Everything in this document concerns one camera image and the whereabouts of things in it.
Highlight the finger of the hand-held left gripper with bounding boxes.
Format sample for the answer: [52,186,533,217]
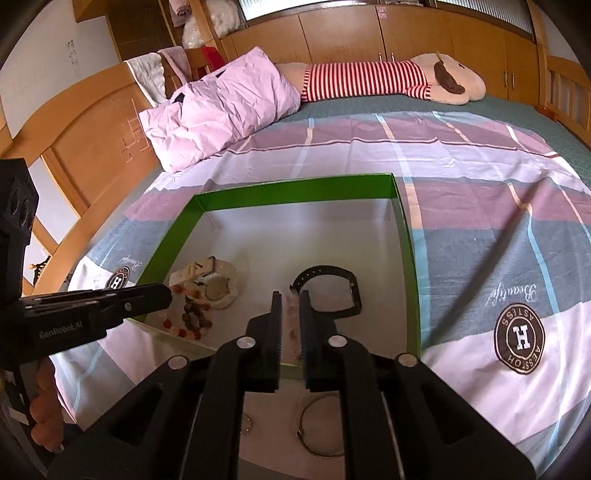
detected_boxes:
[21,282,173,326]

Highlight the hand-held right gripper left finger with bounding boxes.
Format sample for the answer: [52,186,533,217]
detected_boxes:
[48,291,283,480]

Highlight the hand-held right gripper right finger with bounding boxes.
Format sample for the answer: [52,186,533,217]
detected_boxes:
[299,291,536,480]

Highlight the cream wrist watch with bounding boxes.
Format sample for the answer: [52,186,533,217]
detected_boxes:
[168,256,241,310]

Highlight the black wrist watch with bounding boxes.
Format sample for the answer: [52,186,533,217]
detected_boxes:
[291,264,363,318]

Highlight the brown bead bracelet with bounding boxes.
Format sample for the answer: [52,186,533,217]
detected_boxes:
[161,284,214,341]

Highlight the green cardboard box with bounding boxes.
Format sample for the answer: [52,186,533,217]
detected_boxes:
[126,172,422,370]

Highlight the person's left hand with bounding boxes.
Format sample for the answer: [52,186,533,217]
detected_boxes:
[28,357,64,451]

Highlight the silver bangle with charms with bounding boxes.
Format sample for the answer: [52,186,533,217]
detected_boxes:
[298,394,345,459]

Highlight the wooden headboard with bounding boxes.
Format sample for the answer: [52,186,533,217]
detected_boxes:
[0,60,204,278]

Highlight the plaid printed bedsheet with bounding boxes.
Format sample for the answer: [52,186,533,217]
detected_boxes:
[51,111,591,476]

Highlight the pink pillow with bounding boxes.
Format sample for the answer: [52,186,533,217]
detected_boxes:
[139,46,302,174]

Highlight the white cloth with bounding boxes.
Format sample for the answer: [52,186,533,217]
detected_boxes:
[127,53,168,105]

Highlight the grey pink cloth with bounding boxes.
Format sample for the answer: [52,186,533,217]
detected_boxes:
[157,46,191,80]

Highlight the striped plush toy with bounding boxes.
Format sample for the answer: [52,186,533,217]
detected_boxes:
[274,51,487,107]

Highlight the red cloth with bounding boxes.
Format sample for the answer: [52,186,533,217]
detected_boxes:
[201,45,225,71]

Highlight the white plastic bags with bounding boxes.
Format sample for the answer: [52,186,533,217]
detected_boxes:
[181,0,246,49]

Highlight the frosted glass window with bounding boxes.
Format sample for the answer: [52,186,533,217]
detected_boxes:
[434,0,537,36]
[241,0,382,21]

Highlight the wooden footboard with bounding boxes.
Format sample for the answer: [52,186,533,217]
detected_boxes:
[537,46,591,149]

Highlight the wooden wall cabinets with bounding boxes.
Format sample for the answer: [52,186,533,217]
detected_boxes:
[221,0,542,100]

